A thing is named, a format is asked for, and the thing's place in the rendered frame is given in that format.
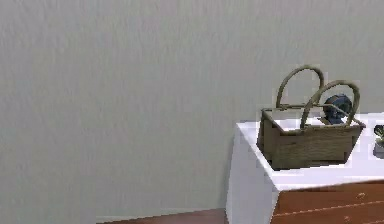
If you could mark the white chest with brown drawers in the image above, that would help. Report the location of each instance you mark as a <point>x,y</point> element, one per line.
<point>253,186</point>

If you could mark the small potted green plant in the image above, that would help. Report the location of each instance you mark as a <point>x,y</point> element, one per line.
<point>379,138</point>

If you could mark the dark blue round object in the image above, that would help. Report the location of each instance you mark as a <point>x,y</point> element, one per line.
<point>337,106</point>

